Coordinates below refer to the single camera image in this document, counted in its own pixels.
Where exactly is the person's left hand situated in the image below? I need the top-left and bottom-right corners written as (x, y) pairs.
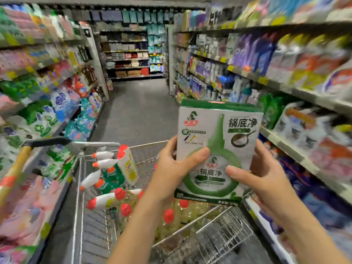
top-left (146, 135), bottom-right (211, 211)

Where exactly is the person's right hand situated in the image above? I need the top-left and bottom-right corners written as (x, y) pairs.
top-left (225, 140), bottom-right (298, 229)

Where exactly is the cluster of yellow red-capped bottles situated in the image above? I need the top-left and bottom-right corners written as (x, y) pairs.
top-left (118, 187), bottom-right (222, 242)

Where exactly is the white red-capped cleaner bottle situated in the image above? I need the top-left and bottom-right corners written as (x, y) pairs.
top-left (117, 144), bottom-right (140, 187)

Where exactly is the large green white cleaner pouch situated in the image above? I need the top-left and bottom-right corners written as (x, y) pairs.
top-left (175, 99), bottom-right (264, 206)

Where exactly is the cluster of green cleaner bottles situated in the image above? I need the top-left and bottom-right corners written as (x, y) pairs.
top-left (258, 93), bottom-right (301, 130)

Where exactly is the row of teal blue pouches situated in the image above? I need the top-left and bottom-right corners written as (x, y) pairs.
top-left (49, 88), bottom-right (105, 142)

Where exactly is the row of yellow-capped cleaner bottles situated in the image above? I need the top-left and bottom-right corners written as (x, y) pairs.
top-left (267, 33), bottom-right (352, 92)

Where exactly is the row of purple cleaner bottles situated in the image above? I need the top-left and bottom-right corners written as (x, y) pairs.
top-left (231, 33), bottom-right (277, 75)

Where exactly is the stack of pink detergent pouches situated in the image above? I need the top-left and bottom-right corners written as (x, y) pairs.
top-left (0, 173), bottom-right (62, 252)

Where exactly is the row of green white pouches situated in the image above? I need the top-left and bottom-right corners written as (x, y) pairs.
top-left (0, 102), bottom-right (75, 179)

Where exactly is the person's right forearm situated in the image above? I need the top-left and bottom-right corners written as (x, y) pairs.
top-left (269, 209), bottom-right (350, 264)

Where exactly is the grey shopping cart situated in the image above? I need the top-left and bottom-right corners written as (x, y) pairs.
top-left (0, 136), bottom-right (255, 264)

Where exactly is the distant store shelving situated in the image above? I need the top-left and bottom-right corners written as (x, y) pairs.
top-left (91, 8), bottom-right (168, 81)

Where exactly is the store shelving with refill pouches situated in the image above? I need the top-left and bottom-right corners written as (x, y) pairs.
top-left (0, 0), bottom-right (111, 264)

